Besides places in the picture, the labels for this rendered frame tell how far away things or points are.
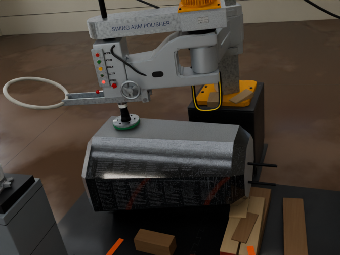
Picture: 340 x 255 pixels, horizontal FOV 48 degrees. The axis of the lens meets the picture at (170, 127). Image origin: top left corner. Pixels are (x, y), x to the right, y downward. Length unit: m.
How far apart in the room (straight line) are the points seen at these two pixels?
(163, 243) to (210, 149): 0.81
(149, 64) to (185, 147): 0.65
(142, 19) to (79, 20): 7.50
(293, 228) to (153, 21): 1.83
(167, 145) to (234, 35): 1.09
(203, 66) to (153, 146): 0.69
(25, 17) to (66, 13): 1.25
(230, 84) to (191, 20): 1.05
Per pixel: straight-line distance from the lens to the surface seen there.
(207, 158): 2.69
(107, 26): 2.67
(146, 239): 3.01
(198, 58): 2.69
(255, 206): 3.08
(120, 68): 2.75
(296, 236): 3.03
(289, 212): 3.22
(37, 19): 10.75
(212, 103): 3.26
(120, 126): 2.96
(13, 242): 2.68
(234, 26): 3.22
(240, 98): 3.33
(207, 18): 2.57
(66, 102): 3.03
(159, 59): 2.69
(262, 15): 8.69
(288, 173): 3.77
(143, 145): 2.84
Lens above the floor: 2.25
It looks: 29 degrees down
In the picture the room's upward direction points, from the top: 8 degrees counter-clockwise
